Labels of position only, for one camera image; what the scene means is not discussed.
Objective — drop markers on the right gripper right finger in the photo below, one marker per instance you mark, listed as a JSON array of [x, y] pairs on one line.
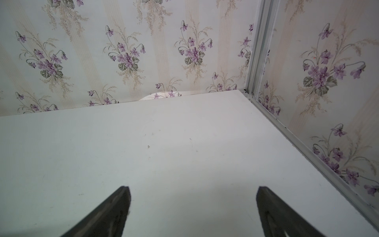
[[278, 219]]

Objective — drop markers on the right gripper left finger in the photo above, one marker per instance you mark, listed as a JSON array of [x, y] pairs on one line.
[[107, 219]]

